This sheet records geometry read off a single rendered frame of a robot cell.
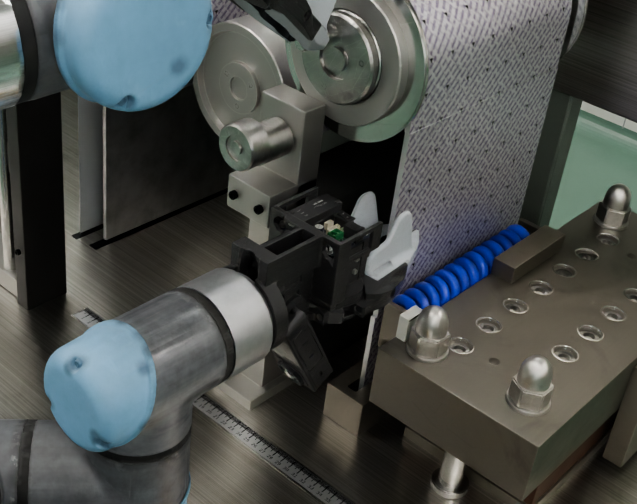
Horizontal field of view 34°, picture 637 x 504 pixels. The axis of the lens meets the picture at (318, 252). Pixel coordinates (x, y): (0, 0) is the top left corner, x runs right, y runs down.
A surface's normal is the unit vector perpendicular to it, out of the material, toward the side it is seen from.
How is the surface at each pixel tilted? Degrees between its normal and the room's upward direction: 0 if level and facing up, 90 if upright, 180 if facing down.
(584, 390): 0
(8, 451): 24
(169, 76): 89
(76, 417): 90
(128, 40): 90
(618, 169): 0
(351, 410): 90
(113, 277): 0
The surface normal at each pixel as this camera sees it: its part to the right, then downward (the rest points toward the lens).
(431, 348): -0.20, 0.52
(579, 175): 0.11, -0.83
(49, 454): 0.14, -0.54
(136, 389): 0.66, -0.05
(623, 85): -0.66, 0.35
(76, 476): 0.15, -0.16
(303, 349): 0.73, 0.48
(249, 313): 0.59, -0.30
